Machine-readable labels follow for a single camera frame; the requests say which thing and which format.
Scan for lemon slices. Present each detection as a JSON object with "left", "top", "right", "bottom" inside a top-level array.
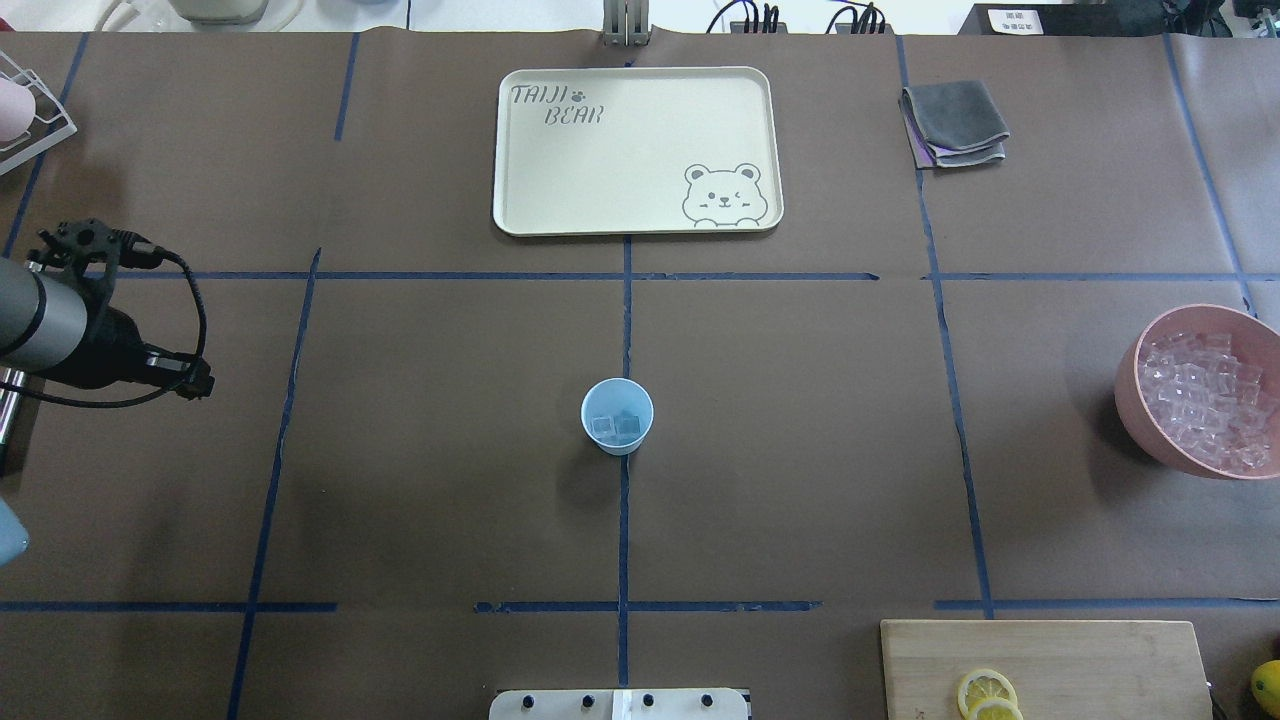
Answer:
[{"left": 955, "top": 667, "right": 1024, "bottom": 719}]

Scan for steel muddler black tip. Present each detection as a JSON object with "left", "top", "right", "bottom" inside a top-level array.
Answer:
[{"left": 1, "top": 368, "right": 26, "bottom": 448}]

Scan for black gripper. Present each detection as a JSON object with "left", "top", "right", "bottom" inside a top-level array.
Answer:
[{"left": 40, "top": 305, "right": 215, "bottom": 402}]

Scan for pink cup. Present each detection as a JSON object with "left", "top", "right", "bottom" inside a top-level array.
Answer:
[{"left": 0, "top": 76, "right": 36, "bottom": 143}]

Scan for white cup rack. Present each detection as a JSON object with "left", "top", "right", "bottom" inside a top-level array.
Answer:
[{"left": 1, "top": 53, "right": 78, "bottom": 176}]

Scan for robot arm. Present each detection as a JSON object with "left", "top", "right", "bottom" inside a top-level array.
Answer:
[{"left": 1, "top": 259, "right": 214, "bottom": 471}]

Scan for grey folded cloth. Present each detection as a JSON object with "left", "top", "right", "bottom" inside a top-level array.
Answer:
[{"left": 899, "top": 79, "right": 1011, "bottom": 170}]

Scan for pink bowl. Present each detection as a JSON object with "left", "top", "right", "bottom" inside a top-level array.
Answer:
[{"left": 1114, "top": 304, "right": 1279, "bottom": 480}]

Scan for ice cube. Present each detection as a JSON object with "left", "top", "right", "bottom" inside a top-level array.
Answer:
[
  {"left": 614, "top": 413, "right": 645, "bottom": 445},
  {"left": 588, "top": 415, "right": 617, "bottom": 445}
]

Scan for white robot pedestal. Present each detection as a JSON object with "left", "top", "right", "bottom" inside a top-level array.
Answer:
[{"left": 488, "top": 687, "right": 753, "bottom": 719}]

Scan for aluminium frame post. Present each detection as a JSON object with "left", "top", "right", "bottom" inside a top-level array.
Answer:
[{"left": 602, "top": 0, "right": 652, "bottom": 47}]

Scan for clear ice cubes pile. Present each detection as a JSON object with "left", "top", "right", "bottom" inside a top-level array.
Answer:
[{"left": 1137, "top": 332, "right": 1277, "bottom": 474}]

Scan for yellow lemon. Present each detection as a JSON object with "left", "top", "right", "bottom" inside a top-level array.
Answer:
[{"left": 1249, "top": 659, "right": 1280, "bottom": 719}]

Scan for wooden cutting board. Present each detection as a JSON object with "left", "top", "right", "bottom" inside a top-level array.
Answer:
[{"left": 879, "top": 619, "right": 1212, "bottom": 719}]

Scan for cream bear tray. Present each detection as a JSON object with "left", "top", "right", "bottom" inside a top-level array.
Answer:
[{"left": 492, "top": 67, "right": 785, "bottom": 237}]

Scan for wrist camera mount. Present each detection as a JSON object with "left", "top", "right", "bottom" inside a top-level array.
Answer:
[{"left": 26, "top": 218, "right": 166, "bottom": 304}]

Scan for light blue cup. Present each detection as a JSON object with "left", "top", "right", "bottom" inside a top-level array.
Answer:
[{"left": 579, "top": 378, "right": 655, "bottom": 457}]

